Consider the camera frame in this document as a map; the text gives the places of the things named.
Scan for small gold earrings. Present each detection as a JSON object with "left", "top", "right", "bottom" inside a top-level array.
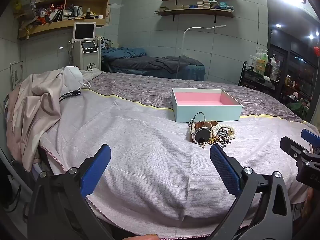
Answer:
[{"left": 199, "top": 139, "right": 216, "bottom": 150}]

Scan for group of toiletry bottles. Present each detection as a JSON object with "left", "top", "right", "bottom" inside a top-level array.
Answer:
[{"left": 246, "top": 47, "right": 281, "bottom": 81}]

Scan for black cable with clip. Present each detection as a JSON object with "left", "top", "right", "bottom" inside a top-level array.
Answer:
[{"left": 59, "top": 89, "right": 82, "bottom": 103}]

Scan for dark grey blanket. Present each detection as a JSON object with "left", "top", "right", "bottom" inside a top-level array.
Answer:
[{"left": 147, "top": 56, "right": 198, "bottom": 74}]

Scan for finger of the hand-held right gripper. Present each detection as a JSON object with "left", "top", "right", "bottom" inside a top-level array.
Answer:
[
  {"left": 301, "top": 129, "right": 320, "bottom": 153},
  {"left": 279, "top": 136, "right": 320, "bottom": 166}
]

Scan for brown strap wristwatch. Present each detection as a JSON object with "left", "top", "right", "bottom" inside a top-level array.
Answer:
[{"left": 189, "top": 120, "right": 218, "bottom": 145}]

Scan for white beauty machine with screen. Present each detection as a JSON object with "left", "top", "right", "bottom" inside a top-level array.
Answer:
[{"left": 67, "top": 22, "right": 102, "bottom": 72}]

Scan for purple grey woven blanket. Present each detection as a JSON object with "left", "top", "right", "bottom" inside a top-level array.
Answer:
[{"left": 89, "top": 71, "right": 310, "bottom": 123}]

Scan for potted flowers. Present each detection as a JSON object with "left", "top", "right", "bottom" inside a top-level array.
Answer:
[{"left": 286, "top": 96, "right": 311, "bottom": 119}]

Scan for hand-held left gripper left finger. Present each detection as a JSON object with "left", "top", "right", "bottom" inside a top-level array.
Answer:
[{"left": 27, "top": 144, "right": 115, "bottom": 240}]

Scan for wooden wall cabinet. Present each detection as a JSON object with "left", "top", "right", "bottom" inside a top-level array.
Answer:
[{"left": 17, "top": 0, "right": 113, "bottom": 40}]

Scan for dark blue duvet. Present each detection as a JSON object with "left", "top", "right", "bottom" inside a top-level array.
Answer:
[{"left": 101, "top": 47, "right": 147, "bottom": 61}]

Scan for silver chain necklace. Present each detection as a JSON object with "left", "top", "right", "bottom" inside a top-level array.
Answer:
[{"left": 212, "top": 127, "right": 232, "bottom": 147}]

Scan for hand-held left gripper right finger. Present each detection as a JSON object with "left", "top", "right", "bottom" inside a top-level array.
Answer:
[{"left": 207, "top": 143, "right": 293, "bottom": 240}]

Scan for white floor lamp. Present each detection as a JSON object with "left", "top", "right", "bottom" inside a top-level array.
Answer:
[{"left": 176, "top": 25, "right": 227, "bottom": 80}]

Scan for white wall sign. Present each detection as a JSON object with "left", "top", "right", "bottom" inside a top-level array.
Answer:
[{"left": 10, "top": 61, "right": 25, "bottom": 90}]

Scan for black trolley cart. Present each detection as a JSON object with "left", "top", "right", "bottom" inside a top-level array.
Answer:
[{"left": 238, "top": 61, "right": 278, "bottom": 92}]

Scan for teal box with pink lining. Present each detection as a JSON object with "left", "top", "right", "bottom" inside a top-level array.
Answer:
[{"left": 171, "top": 88, "right": 243, "bottom": 123}]

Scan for white face mask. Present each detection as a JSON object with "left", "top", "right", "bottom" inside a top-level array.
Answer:
[{"left": 62, "top": 66, "right": 91, "bottom": 93}]

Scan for wall shelves with boxes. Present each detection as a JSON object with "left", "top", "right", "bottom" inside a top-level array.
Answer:
[{"left": 155, "top": 0, "right": 234, "bottom": 13}]

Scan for massage bed with blue cover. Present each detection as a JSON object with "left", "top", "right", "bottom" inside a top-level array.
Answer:
[{"left": 101, "top": 47, "right": 206, "bottom": 82}]

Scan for white pearl bracelet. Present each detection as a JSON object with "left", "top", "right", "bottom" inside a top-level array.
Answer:
[{"left": 217, "top": 123, "right": 237, "bottom": 140}]

